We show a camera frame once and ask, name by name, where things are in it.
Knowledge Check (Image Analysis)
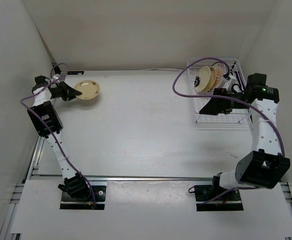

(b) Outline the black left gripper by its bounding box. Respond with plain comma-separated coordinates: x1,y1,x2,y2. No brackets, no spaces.
51,81,82,102

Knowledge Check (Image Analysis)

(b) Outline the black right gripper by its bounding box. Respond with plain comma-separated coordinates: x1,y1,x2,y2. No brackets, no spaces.
199,88,249,116

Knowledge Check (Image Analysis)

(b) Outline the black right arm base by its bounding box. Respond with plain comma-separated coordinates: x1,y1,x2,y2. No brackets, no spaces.
188,185,244,212

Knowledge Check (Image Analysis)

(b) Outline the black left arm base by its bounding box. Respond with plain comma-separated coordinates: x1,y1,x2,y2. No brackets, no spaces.
59,185,107,211

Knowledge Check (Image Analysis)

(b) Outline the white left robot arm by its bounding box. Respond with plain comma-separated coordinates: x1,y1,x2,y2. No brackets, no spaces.
27,74,91,201

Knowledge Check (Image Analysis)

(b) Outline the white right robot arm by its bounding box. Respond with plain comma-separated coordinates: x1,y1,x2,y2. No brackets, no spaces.
199,73,291,200

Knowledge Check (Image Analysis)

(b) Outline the black label sticker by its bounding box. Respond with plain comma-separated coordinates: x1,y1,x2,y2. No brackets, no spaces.
67,70,84,76

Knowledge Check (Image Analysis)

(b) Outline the cream plate with dark print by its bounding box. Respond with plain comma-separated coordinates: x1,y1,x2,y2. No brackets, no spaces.
194,66,216,92

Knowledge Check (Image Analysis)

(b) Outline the cream plate with orange pattern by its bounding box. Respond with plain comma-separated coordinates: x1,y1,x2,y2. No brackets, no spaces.
208,62,225,92

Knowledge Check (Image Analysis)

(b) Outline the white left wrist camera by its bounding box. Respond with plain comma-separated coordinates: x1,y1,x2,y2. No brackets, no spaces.
51,74,61,81

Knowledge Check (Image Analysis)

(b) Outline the white wire dish rack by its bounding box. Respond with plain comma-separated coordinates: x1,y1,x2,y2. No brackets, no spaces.
187,58,252,128

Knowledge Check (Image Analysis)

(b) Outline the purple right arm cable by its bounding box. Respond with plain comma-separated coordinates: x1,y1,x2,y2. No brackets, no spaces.
172,56,286,206

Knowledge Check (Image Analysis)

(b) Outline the aluminium frame rail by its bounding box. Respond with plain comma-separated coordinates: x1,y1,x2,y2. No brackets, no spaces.
27,174,212,182

